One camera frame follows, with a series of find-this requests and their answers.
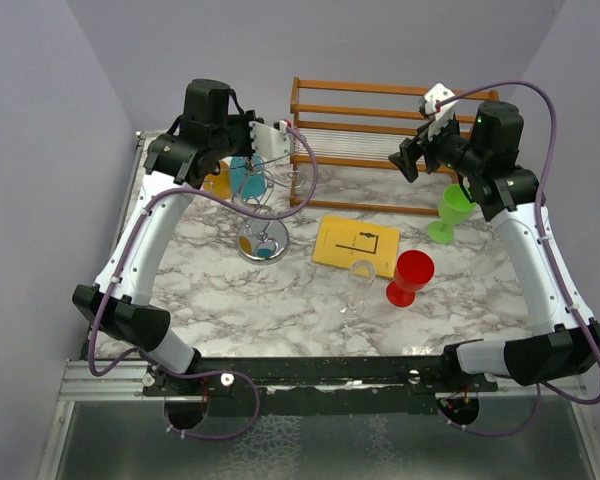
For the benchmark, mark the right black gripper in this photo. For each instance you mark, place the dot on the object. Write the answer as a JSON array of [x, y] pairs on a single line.
[[419, 146]]

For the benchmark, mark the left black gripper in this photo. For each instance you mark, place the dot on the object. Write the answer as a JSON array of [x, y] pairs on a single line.
[[243, 120]]

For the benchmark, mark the blue plastic wine glass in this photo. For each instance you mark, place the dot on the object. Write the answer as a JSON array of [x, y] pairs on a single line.
[[246, 182]]

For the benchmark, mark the orange plastic wine glass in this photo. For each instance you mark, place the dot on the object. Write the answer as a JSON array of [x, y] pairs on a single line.
[[218, 182]]

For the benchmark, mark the green plastic wine glass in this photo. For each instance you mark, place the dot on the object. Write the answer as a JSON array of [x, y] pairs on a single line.
[[454, 208]]

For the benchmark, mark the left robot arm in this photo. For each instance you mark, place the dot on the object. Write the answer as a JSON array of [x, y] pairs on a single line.
[[177, 163]]

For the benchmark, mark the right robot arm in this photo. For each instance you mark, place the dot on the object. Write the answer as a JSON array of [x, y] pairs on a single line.
[[565, 337]]

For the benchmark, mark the wooden shelf rack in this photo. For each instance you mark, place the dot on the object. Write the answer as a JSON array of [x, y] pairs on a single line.
[[361, 146]]

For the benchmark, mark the red plastic wine glass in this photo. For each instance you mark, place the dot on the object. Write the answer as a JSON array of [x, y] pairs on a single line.
[[414, 269]]

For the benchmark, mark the clear small glass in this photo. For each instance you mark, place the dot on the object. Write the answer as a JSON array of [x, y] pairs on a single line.
[[461, 286]]

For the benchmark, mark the yellow book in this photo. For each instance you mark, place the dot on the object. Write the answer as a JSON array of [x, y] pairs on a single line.
[[341, 242]]

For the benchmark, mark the clear champagne flute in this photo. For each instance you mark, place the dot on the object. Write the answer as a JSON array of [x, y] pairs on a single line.
[[362, 274]]

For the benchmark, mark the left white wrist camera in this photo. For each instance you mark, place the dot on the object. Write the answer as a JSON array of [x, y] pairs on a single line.
[[271, 142]]

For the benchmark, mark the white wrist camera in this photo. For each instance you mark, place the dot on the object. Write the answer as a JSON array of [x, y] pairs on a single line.
[[437, 105], [271, 142]]

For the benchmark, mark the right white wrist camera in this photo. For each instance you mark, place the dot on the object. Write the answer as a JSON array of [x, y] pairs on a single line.
[[437, 105]]

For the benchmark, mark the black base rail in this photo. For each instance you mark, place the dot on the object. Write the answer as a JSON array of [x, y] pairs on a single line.
[[307, 386]]

